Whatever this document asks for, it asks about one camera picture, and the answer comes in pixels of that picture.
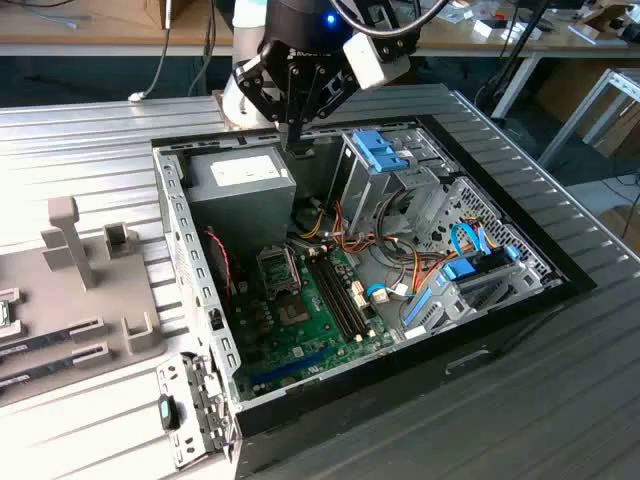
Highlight grey metal disk bay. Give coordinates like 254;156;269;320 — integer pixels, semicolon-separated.
399;257;566;337

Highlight open cardboard box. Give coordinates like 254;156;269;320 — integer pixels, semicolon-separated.
582;2;634;31

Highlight orange red wire bundle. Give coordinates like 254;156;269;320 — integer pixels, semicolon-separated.
332;199;451;301

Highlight black blue case latch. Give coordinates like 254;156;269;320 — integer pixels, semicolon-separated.
158;394;180;430

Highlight wooden desk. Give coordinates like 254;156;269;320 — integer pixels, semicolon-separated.
412;0;640;121
0;0;236;57

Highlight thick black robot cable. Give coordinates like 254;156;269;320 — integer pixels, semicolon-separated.
329;0;451;39

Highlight blue expansion slot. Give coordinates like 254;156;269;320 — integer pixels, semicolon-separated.
248;344;334;386

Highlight CPU socket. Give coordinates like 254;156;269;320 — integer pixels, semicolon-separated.
273;295;312;329

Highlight hard disk in blue carrier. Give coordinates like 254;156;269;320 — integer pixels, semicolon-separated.
440;243;521;284

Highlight grey parts rack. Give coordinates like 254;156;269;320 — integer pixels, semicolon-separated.
0;196;169;401

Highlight blue wire beige plug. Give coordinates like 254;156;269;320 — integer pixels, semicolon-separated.
366;282;409;305

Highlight yellow black power wires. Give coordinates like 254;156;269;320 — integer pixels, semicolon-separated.
292;197;331;246

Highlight dark RAM stick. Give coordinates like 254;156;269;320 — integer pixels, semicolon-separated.
0;327;76;357
0;355;79;391

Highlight black open PC case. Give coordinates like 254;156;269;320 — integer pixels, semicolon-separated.
149;113;599;480

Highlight aluminium profile frame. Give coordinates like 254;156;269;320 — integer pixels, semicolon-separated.
537;67;640;171

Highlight silver metal drive cage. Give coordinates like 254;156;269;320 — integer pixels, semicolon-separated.
327;127;461;249

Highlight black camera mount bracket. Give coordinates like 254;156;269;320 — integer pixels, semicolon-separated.
369;27;419;69

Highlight blue plastic rail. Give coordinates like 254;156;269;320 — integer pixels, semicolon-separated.
402;288;435;326

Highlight blue plastic drive bracket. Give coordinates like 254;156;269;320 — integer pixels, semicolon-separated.
352;128;416;172

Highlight light blue data wire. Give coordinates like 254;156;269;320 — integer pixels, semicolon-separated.
449;219;497;261

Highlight black RAM slot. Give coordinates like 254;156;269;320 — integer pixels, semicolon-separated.
305;249;365;344
318;244;379;339

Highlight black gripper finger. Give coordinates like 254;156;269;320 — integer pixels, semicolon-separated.
294;64;359;150
233;44;301;150

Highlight brown cardboard box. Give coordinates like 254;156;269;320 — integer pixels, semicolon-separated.
594;99;640;159
597;203;640;251
82;0;194;30

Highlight grey power supply unit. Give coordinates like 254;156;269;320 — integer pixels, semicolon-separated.
183;144;299;251

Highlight green motherboard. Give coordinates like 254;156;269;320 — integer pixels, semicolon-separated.
227;243;397;402

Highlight grey cable white plug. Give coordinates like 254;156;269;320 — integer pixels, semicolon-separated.
127;0;176;105

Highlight metal socket cover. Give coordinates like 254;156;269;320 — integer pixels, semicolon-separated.
255;243;304;301

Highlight red black twisted wire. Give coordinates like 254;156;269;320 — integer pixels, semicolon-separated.
203;227;239;299

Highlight flat white box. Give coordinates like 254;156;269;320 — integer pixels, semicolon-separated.
499;24;544;42

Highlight black tripod stand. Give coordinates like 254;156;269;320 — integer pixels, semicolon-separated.
473;0;546;121

